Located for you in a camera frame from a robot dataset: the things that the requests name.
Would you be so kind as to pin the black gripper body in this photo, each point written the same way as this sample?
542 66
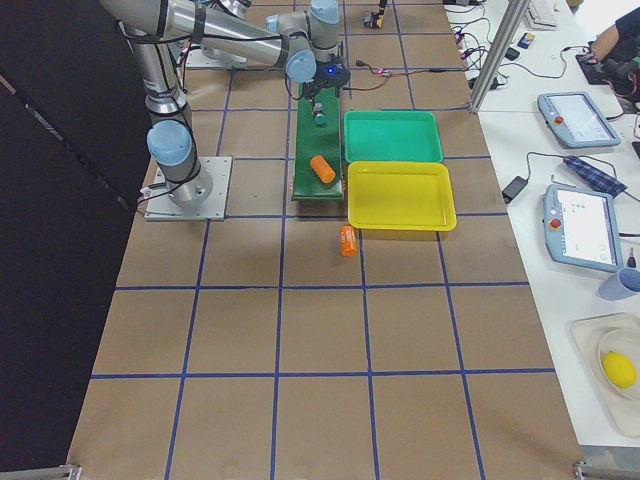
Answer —
317 91

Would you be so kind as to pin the plain orange cylinder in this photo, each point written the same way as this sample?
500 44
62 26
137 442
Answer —
322 169

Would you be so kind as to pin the orange cylinder with white numbers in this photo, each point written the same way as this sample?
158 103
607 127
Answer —
348 241

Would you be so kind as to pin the green conveyor belt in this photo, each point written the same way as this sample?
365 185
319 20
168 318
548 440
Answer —
312 140

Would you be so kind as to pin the green plastic tray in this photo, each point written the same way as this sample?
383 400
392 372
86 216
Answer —
392 135

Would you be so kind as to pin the yellow plastic tray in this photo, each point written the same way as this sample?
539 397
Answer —
400 195

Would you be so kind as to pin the black power adapter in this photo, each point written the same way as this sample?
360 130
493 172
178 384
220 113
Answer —
513 189

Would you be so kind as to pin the upper teach pendant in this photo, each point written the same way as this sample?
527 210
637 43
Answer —
576 121

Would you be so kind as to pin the teach pendant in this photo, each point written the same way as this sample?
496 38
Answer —
576 121
580 228

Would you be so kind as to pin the blue plaid cloth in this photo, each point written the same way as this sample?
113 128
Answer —
597 179

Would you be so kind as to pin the person at desk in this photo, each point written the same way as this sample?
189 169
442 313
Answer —
620 41

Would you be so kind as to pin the lower teach pendant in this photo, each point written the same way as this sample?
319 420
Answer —
580 228

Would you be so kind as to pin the blue cup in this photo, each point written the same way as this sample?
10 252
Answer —
622 285

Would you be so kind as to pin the beige tray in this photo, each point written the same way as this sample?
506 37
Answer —
586 334

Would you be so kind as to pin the white bowl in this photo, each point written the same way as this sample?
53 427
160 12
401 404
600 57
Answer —
626 342

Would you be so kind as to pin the yellow lemon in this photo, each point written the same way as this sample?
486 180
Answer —
619 369

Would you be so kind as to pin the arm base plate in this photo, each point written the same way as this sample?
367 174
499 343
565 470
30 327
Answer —
203 198
216 59

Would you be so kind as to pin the aluminium frame post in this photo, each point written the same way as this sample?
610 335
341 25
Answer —
511 19

